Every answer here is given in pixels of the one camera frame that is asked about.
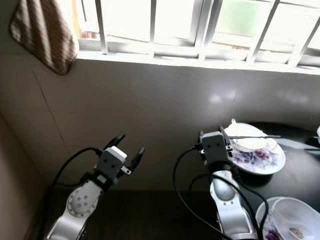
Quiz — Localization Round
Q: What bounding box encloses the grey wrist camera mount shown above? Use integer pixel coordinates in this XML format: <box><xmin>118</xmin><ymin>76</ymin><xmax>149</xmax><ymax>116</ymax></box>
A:
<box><xmin>99</xmin><ymin>146</ymin><xmax>128</xmax><ymax>182</ymax></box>
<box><xmin>202</xmin><ymin>131</ymin><xmax>232</xmax><ymax>164</ymax></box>

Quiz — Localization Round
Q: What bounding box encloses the white barred window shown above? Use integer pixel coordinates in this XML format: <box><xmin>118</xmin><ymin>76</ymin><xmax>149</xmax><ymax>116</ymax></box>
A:
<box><xmin>75</xmin><ymin>0</ymin><xmax>320</xmax><ymax>76</ymax></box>

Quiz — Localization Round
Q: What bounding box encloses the large white floral bowl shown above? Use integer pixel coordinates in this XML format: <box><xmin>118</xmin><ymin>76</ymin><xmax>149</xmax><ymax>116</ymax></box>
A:
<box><xmin>224</xmin><ymin>121</ymin><xmax>278</xmax><ymax>152</ymax></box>

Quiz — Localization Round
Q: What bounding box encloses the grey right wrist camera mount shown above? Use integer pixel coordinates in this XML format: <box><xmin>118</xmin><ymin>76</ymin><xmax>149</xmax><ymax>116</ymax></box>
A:
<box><xmin>202</xmin><ymin>131</ymin><xmax>232</xmax><ymax>164</ymax></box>

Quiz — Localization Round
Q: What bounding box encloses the black round table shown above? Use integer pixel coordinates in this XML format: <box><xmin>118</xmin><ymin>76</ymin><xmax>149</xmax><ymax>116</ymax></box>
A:
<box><xmin>210</xmin><ymin>121</ymin><xmax>320</xmax><ymax>240</ymax></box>

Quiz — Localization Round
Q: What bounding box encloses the brown striped hanging towel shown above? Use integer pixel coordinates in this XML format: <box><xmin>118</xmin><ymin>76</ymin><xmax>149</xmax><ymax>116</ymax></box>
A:
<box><xmin>9</xmin><ymin>0</ymin><xmax>80</xmax><ymax>77</ymax></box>

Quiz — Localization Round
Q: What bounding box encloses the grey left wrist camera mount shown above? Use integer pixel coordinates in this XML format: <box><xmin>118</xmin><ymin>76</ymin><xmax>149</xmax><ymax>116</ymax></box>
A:
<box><xmin>99</xmin><ymin>146</ymin><xmax>128</xmax><ymax>182</ymax></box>

